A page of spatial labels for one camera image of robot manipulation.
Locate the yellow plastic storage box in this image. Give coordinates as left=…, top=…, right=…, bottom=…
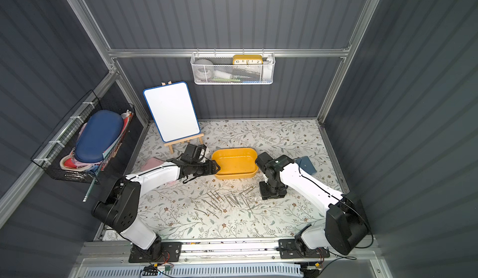
left=212, top=147, right=258, bottom=180

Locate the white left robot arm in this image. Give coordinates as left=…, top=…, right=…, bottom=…
left=92, top=144, right=221, bottom=259

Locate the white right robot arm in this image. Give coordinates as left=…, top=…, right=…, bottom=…
left=255, top=152, right=372, bottom=256

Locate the wooden easel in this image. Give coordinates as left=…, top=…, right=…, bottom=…
left=161, top=82, right=204, bottom=149

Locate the pink phone case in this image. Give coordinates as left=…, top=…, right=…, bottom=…
left=141, top=157, right=179, bottom=188

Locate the blue oval case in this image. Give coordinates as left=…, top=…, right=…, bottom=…
left=74, top=110, right=124, bottom=164

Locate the yellow clock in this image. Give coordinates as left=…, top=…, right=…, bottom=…
left=232, top=54, right=263, bottom=66

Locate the white board with blue frame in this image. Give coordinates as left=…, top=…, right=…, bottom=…
left=143, top=81, right=201, bottom=143

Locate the white wire wall basket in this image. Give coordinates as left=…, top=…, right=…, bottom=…
left=190, top=53, right=276, bottom=85

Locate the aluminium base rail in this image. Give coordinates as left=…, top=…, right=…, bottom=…
left=76, top=236, right=378, bottom=264

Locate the black wire side basket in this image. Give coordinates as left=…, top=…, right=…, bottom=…
left=31, top=92, right=136, bottom=183

